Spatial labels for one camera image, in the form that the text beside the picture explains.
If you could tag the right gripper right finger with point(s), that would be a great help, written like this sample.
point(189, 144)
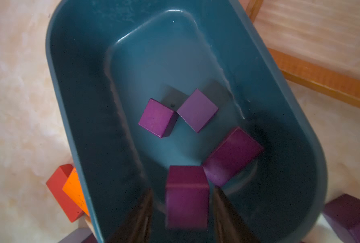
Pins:
point(228, 224)

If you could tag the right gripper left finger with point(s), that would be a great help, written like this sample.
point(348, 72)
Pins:
point(136, 228)

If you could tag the purple long block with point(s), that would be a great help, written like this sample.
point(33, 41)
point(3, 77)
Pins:
point(231, 156)

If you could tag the teal plastic storage bin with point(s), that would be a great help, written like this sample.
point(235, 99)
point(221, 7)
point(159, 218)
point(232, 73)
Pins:
point(108, 58)

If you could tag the natural wood triangle block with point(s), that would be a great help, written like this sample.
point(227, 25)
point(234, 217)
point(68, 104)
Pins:
point(90, 225)

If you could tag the orange block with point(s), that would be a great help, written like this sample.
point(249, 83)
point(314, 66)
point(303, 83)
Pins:
point(72, 188)

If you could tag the red block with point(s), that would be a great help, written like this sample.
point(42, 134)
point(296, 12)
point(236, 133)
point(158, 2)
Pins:
point(55, 184)

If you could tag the lone purple cube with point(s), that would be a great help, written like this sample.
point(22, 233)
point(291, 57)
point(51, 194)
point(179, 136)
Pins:
point(343, 215)

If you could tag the wooden three-tier shelf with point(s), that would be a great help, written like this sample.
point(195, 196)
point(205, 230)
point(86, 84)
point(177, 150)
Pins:
point(316, 44)

